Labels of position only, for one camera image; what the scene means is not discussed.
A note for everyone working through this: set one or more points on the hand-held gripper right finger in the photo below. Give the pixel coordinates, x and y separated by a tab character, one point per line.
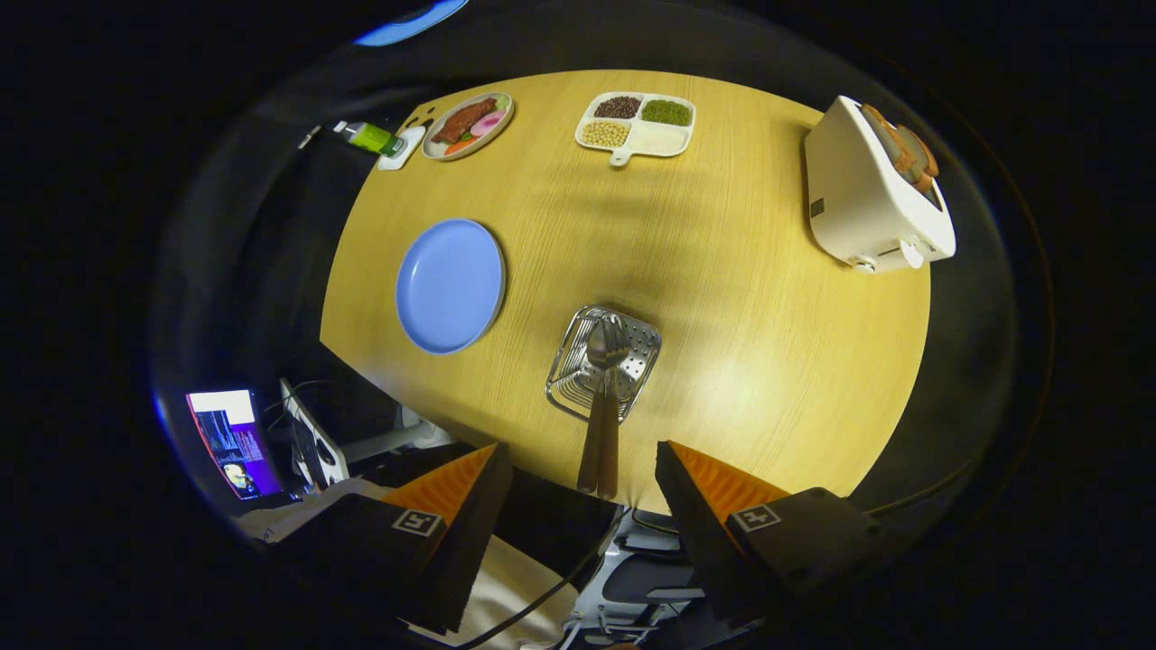
695	542

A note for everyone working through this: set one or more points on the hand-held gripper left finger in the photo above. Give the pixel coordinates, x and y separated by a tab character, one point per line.
461	551

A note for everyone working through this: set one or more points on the grey office chair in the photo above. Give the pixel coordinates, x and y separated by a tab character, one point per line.
641	578

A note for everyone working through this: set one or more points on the white framed device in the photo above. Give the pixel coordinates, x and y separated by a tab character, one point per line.
330	460

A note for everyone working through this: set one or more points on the lit computer monitor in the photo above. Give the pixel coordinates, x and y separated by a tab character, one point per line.
230	442

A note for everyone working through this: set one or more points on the blue round plate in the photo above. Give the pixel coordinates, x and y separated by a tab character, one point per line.
450	284

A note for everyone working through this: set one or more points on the white toaster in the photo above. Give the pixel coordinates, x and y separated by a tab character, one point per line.
858	208

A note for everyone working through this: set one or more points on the white square coaster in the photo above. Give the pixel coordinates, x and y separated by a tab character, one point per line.
399	163

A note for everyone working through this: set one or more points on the white divided bean tray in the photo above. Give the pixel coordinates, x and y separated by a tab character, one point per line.
659	140

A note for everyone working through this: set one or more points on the green drink bottle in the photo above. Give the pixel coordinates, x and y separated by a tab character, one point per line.
370	138

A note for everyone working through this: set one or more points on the plate of toy food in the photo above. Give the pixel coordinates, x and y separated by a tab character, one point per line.
465	122

